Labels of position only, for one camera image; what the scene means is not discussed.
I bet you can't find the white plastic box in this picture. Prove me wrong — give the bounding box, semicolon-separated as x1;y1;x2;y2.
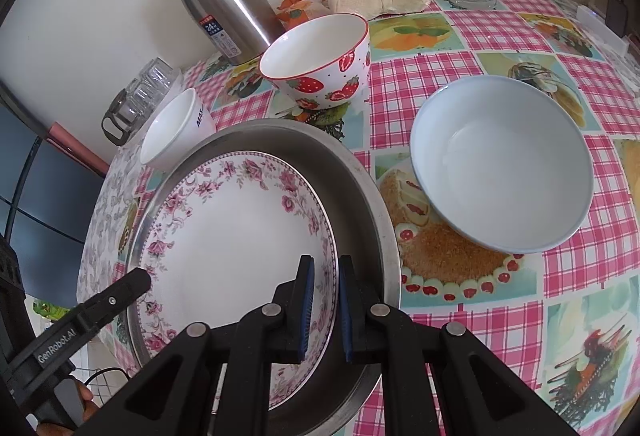
576;5;630;57

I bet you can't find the green packet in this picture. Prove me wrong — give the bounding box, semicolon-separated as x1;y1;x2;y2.
32;298;71;322

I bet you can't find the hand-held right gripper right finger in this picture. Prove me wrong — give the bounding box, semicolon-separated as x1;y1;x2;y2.
338;255;586;436

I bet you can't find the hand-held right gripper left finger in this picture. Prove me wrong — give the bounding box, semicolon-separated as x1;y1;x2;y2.
100;255;317;436

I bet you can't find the dark blue cabinet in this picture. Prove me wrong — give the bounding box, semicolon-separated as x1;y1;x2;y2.
0;103;108;307

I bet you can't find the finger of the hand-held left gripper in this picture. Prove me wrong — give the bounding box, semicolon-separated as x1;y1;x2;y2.
74;268;152;332

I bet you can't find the grey floral tablecloth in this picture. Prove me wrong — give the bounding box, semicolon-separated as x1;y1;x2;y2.
76;136;151;342

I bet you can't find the orange snack packet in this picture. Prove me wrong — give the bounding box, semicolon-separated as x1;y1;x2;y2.
274;0;335;29

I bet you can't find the pale bowl with red emblem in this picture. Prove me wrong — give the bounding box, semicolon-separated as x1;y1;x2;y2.
410;75;597;255

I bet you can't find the white square bowl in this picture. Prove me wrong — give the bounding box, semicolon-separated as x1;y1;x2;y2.
139;87;217;169

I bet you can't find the person's left hand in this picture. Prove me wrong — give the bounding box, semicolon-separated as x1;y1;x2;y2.
37;378;96;436

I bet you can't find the pink board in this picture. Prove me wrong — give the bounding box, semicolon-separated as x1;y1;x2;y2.
47;122;112;173

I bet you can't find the stainless steel round basin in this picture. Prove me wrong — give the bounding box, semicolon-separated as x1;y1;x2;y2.
125;118;403;436

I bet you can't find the pink checked tablecloth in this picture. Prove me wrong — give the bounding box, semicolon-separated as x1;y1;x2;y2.
95;0;640;436

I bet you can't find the pink floral round plate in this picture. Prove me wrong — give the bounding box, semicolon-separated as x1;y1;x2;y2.
136;149;340;409

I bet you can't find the strawberry print bowl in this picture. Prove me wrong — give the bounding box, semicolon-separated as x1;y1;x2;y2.
259;13;372;112

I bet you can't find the clear drinking glass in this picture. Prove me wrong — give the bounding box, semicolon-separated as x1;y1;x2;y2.
142;57;182;89
125;78;161;117

